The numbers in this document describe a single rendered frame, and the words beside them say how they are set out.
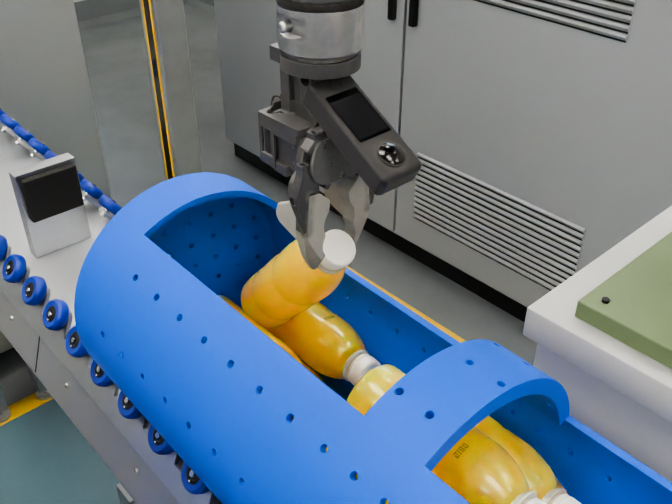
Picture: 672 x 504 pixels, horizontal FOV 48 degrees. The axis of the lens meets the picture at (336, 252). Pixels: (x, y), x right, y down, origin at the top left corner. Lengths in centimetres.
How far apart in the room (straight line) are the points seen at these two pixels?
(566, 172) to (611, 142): 18
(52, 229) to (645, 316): 93
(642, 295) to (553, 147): 144
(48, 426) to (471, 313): 139
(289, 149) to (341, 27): 13
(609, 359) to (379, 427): 29
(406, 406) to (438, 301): 210
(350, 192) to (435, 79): 176
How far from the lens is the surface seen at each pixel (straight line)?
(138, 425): 101
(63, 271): 132
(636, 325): 81
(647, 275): 89
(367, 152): 64
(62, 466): 228
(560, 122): 223
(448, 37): 241
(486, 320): 264
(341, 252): 75
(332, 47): 65
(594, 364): 82
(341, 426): 61
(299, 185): 68
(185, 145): 158
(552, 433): 79
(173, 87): 153
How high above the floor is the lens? 166
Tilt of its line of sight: 35 degrees down
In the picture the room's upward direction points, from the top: straight up
